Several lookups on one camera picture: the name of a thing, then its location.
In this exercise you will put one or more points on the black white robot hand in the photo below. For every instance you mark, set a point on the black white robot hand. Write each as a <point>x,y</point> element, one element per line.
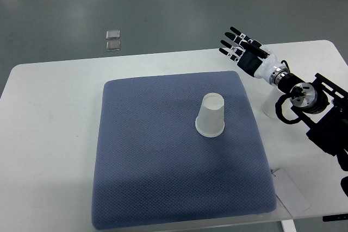
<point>249,54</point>

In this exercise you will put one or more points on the white paper cup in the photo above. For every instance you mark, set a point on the white paper cup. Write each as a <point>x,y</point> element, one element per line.
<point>210,120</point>
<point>268,105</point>

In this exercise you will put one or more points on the white paper cup on cushion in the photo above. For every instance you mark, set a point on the white paper cup on cushion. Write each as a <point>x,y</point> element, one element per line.
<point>210,120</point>

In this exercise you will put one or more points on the white paper tag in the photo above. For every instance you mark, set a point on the white paper tag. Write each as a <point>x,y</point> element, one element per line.
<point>288,193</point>

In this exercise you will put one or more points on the upper metal floor plate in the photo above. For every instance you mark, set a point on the upper metal floor plate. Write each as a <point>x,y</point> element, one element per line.
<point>113,34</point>

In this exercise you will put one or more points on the blue fabric cushion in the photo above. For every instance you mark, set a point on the blue fabric cushion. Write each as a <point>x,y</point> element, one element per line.
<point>153,166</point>

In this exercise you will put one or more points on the white table leg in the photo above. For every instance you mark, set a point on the white table leg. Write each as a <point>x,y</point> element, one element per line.
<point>288,226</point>

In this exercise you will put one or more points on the black table control panel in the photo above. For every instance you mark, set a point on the black table control panel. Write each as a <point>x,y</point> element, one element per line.
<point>333,218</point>

